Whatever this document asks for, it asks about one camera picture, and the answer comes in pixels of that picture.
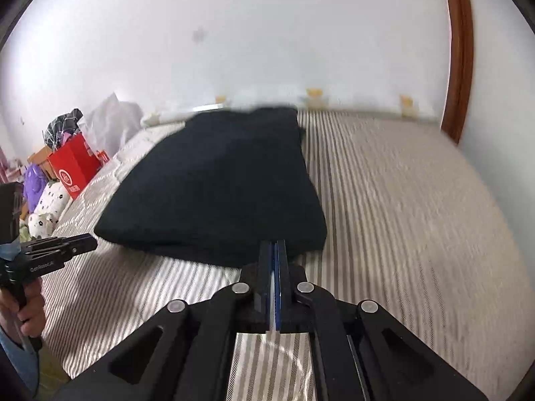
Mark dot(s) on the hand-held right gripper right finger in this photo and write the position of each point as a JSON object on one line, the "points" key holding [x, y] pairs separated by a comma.
{"points": [[282, 267]]}

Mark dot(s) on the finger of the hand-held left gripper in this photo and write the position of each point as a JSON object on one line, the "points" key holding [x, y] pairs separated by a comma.
{"points": [[62, 248]]}

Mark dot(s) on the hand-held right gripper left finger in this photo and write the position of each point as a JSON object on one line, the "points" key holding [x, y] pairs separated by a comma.
{"points": [[264, 267]]}

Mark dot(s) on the black garment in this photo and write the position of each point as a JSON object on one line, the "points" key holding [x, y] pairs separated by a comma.
{"points": [[217, 183]]}

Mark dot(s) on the person's left forearm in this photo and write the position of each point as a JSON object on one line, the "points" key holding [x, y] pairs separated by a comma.
{"points": [[16, 363]]}

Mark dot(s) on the person's left hand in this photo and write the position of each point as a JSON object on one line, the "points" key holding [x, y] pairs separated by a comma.
{"points": [[32, 313]]}

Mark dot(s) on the white floral pillow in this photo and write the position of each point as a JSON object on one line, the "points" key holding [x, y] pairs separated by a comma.
{"points": [[48, 204]]}

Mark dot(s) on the purple bag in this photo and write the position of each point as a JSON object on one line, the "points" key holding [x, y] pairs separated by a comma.
{"points": [[35, 186]]}

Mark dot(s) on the red paper bag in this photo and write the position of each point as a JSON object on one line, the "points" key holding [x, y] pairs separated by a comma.
{"points": [[73, 167]]}

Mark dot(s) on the wooden nightstand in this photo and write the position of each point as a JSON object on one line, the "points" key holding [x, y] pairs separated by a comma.
{"points": [[39, 156]]}

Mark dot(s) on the plaid cloth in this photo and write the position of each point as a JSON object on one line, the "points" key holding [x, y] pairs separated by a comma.
{"points": [[62, 123]]}

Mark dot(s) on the striped mattress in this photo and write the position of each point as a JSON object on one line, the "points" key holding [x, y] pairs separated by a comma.
{"points": [[397, 217]]}

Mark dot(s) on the white plastic bag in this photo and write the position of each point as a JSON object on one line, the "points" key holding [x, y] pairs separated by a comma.
{"points": [[113, 121]]}

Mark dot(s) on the wooden door frame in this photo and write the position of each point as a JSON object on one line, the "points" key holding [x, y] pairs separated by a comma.
{"points": [[457, 50]]}

